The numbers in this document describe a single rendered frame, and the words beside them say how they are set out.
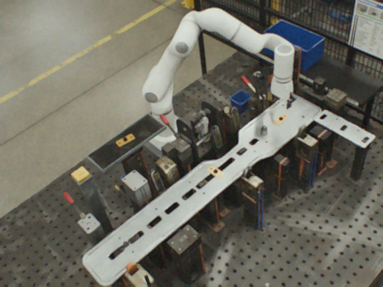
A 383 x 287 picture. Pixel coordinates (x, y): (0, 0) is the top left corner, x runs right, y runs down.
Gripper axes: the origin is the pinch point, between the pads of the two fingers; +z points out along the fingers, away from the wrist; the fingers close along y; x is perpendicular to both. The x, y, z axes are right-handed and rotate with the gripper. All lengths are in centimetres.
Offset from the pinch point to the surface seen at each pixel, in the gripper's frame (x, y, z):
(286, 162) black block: -19.2, 19.6, 12.7
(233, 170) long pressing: -40.2, 5.5, 11.8
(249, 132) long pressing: -17.1, -5.7, 11.9
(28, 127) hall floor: -70, -220, 113
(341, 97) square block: 27.6, 16.1, 5.9
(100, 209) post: -95, -30, 21
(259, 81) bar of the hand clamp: 0.9, -15.4, -4.5
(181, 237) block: -82, 16, 9
